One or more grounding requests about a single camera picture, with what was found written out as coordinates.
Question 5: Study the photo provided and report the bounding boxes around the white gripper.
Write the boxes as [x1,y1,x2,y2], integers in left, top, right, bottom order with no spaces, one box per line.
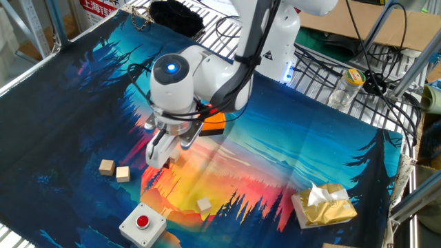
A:
[145,132,181,170]

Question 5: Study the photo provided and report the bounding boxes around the small wooden cube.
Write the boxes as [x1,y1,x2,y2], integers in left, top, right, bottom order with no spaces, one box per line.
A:
[115,165,131,183]
[196,196,213,215]
[168,147,183,165]
[99,159,116,177]

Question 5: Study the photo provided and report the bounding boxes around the orange box with red button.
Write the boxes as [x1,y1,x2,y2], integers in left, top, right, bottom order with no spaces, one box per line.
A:
[199,112,227,137]

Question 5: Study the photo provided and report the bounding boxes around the white box with red button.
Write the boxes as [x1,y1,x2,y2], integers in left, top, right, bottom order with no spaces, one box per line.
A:
[119,202,167,248]

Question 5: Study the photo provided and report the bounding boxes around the colourful forest print cloth mat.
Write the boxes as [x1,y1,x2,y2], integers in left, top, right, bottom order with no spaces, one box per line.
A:
[0,9,404,248]

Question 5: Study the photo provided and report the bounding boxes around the black fluffy duster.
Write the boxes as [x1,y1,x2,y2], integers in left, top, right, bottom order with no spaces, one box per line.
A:
[150,0,205,38]

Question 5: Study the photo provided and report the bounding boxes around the white printed paper sheet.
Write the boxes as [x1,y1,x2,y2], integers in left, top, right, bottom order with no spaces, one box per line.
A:
[200,0,239,17]

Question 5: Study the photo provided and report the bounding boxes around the gold tissue pack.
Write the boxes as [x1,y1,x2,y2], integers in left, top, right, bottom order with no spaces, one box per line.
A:
[291,181,358,230]

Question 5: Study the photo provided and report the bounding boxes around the white box with red print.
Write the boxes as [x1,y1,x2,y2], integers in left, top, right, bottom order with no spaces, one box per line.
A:
[79,0,120,28]

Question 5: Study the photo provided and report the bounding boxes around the dark green board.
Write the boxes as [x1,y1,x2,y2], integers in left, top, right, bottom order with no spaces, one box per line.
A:
[295,27,361,63]

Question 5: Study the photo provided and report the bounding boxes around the clear jar with yellow lid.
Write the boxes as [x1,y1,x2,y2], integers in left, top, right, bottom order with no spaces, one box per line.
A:
[327,68,367,112]

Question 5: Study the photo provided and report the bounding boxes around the black power adapter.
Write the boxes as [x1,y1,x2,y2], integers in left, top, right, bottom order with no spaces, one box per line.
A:
[362,70,387,96]

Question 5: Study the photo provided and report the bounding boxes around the white patterned cloth strip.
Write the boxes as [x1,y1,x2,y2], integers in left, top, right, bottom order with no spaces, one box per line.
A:
[381,153,418,248]

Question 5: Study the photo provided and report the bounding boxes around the aluminium profile bar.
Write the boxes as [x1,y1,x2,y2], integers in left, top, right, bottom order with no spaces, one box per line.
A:
[389,170,441,225]
[391,29,441,99]
[354,0,402,66]

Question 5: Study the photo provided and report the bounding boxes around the pale green roll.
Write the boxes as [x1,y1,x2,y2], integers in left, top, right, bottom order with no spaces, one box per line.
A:
[419,79,441,115]

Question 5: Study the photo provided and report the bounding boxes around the flat brown cardboard sheet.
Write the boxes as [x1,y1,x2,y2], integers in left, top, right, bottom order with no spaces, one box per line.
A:
[299,0,441,52]

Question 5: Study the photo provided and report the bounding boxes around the silver camera box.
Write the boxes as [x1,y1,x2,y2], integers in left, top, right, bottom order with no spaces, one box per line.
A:
[178,118,205,149]

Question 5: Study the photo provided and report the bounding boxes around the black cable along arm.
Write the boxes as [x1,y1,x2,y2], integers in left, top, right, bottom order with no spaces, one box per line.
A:
[127,0,282,159]

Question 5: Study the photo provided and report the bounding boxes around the thin black cable loop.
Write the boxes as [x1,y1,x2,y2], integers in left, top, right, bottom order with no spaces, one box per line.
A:
[215,15,242,39]

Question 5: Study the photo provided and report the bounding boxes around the brass chain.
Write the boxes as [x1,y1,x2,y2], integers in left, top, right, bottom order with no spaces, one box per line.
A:
[130,5,155,31]

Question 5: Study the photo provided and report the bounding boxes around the blue metal post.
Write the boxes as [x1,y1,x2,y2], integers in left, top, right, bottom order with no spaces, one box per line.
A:
[46,0,70,48]

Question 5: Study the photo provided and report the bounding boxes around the grey perforated shelf frame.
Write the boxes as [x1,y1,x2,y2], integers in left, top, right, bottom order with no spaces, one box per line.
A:
[0,0,52,59]

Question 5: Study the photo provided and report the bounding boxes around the black cable bundle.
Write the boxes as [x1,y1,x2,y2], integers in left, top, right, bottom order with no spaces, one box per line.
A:
[292,0,424,147]

